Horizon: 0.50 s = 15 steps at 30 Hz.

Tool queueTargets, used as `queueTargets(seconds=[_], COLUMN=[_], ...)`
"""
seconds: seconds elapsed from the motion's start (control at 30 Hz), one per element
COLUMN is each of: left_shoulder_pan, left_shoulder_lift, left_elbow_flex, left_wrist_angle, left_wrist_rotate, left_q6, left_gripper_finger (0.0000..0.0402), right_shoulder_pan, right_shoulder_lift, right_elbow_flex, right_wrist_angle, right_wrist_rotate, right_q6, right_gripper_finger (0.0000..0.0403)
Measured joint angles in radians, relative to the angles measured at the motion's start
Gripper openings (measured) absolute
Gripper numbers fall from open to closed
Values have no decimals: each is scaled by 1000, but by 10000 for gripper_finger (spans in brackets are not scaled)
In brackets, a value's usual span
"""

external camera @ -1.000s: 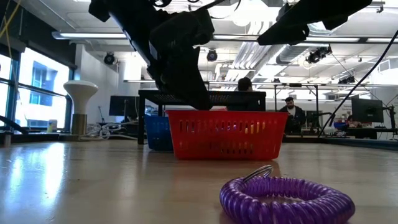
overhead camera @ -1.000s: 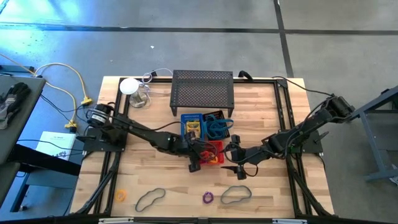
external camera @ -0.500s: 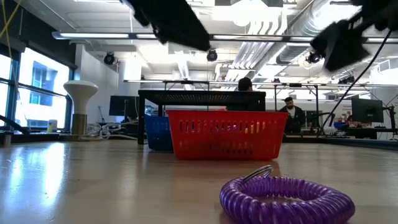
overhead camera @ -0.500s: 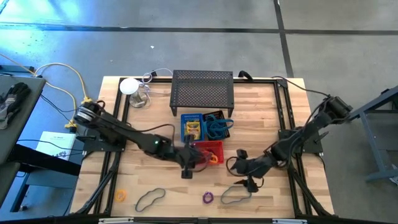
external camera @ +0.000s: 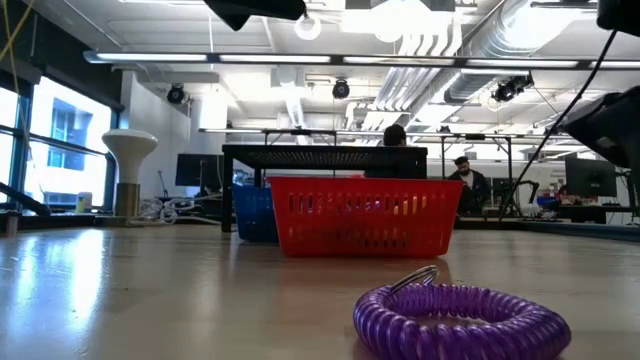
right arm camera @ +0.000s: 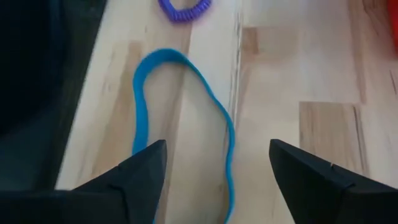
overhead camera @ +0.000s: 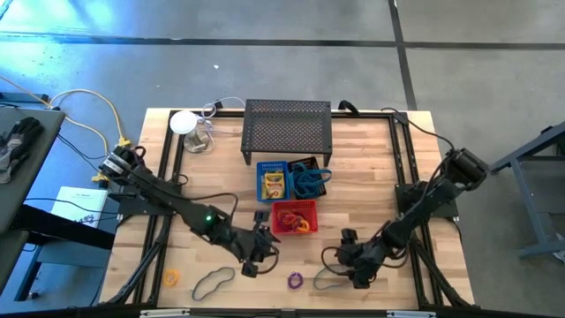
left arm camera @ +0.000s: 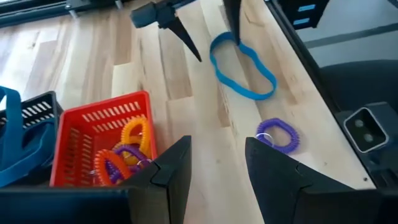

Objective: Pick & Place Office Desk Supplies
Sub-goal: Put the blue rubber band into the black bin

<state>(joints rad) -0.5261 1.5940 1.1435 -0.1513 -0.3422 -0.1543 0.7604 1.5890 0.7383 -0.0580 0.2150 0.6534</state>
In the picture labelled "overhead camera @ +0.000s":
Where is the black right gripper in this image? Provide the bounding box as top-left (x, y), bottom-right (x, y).
top-left (339, 228), bottom-right (390, 291)

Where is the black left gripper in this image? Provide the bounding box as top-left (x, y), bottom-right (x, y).
top-left (228, 210), bottom-right (281, 279)

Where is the orange spiral wrist keychain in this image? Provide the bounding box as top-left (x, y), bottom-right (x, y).
top-left (276, 211), bottom-right (295, 231)

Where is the teal rubber band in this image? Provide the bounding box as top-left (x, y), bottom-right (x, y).
top-left (293, 170), bottom-right (326, 199)
top-left (294, 167), bottom-right (323, 198)
top-left (191, 266), bottom-right (237, 302)
top-left (291, 162), bottom-right (333, 186)
top-left (313, 263), bottom-right (354, 292)

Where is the yellow green crayon box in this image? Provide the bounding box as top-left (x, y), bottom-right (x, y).
top-left (262, 170), bottom-right (287, 201)

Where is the red plastic basket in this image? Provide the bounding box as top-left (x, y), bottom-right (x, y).
top-left (270, 199), bottom-right (320, 236)

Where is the blue plastic basket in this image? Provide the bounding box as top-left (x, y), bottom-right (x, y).
top-left (256, 160), bottom-right (291, 204)

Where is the black plastic basket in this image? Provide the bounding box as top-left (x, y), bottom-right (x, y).
top-left (287, 155), bottom-right (328, 201)

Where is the black perforated metal shelf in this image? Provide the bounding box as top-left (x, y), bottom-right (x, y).
top-left (240, 98), bottom-right (334, 167)

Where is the white mushroom lamp brass base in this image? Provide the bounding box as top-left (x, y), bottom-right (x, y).
top-left (169, 110), bottom-right (214, 155)

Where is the white paper booklet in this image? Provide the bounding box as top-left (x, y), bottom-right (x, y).
top-left (50, 185), bottom-right (109, 229)

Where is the dark grey side table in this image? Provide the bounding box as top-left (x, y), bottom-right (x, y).
top-left (0, 105), bottom-right (117, 304)

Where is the grey black work glove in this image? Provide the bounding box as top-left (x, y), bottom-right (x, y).
top-left (0, 116), bottom-right (45, 185)

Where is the silver metal bracket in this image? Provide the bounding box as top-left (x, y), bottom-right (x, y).
top-left (139, 308), bottom-right (192, 318)
top-left (386, 310), bottom-right (437, 318)

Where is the white lamp cable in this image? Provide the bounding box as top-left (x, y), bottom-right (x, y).
top-left (200, 95), bottom-right (246, 154)

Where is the black aluminium table frame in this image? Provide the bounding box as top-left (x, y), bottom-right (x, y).
top-left (99, 108), bottom-right (476, 318)

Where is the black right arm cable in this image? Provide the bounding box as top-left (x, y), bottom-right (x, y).
top-left (380, 107), bottom-right (456, 152)

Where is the black looped cable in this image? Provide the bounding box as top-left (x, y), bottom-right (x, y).
top-left (337, 99), bottom-right (362, 117)

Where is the yellow extension cable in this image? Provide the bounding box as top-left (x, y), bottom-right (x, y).
top-left (0, 74), bottom-right (133, 185)

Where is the grey blue desk frame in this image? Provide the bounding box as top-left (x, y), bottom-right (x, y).
top-left (488, 119), bottom-right (565, 262)

